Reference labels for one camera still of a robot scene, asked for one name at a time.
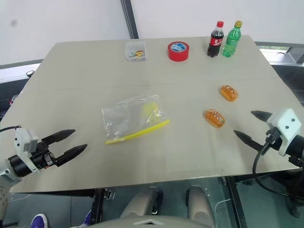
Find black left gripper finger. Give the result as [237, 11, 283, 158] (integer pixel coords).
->
[55, 143, 88, 167]
[41, 129, 76, 145]

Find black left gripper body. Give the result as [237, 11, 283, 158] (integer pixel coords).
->
[30, 139, 59, 170]

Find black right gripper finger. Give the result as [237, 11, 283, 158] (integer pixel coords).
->
[250, 110, 273, 123]
[233, 129, 264, 152]

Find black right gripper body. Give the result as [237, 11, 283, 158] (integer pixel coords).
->
[261, 127, 284, 152]

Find orange toy bread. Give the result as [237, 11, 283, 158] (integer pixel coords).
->
[219, 85, 239, 103]
[204, 108, 226, 129]

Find clear yellow-zip plastic bag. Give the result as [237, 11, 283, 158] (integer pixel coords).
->
[101, 94, 171, 146]

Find black table leg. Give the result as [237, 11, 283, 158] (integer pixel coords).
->
[91, 188, 105, 225]
[225, 176, 249, 228]

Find purple shoe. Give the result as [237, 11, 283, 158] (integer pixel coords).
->
[82, 209, 93, 226]
[31, 213, 49, 228]

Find green yellow-cap soda bottle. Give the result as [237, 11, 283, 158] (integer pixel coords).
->
[222, 20, 243, 58]

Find grey rounded robot leg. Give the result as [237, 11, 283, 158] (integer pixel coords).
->
[186, 185, 216, 226]
[118, 186, 164, 219]

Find red-cap cola bottle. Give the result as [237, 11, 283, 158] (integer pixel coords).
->
[207, 20, 225, 58]

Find red tape roll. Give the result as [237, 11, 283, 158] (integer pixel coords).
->
[167, 41, 190, 63]

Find grey robot torso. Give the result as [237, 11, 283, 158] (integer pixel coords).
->
[95, 215, 214, 228]

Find clear plastic box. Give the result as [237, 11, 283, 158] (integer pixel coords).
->
[125, 41, 147, 63]

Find colourful small clips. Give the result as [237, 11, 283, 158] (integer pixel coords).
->
[129, 49, 145, 59]

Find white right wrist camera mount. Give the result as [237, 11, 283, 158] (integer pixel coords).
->
[266, 108, 301, 157]

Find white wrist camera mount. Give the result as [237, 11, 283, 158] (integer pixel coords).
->
[266, 108, 301, 157]
[13, 127, 40, 172]

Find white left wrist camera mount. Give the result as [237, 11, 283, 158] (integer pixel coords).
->
[13, 127, 40, 172]

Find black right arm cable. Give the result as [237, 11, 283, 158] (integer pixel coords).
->
[252, 129, 304, 199]

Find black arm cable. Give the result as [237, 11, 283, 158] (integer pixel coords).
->
[0, 125, 22, 133]
[252, 129, 304, 199]

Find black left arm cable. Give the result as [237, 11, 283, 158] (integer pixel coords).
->
[0, 125, 22, 133]

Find dark grey window post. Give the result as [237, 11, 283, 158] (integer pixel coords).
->
[120, 0, 140, 40]

